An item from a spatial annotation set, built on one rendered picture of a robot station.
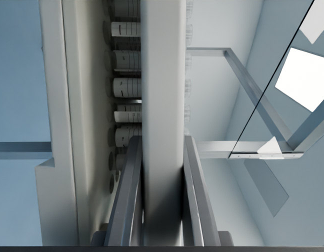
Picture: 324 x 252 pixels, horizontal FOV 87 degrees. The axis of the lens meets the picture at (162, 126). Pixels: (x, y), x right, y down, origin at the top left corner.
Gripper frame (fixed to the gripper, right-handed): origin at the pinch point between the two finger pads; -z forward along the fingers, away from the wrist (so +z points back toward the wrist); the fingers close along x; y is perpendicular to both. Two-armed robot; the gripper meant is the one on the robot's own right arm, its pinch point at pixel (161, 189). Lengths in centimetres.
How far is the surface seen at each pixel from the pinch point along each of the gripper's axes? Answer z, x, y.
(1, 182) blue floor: -57, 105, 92
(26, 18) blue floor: -151, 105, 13
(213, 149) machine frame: -48, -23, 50
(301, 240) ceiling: -71, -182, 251
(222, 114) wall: -345, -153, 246
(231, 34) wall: -360, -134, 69
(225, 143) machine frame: -52, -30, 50
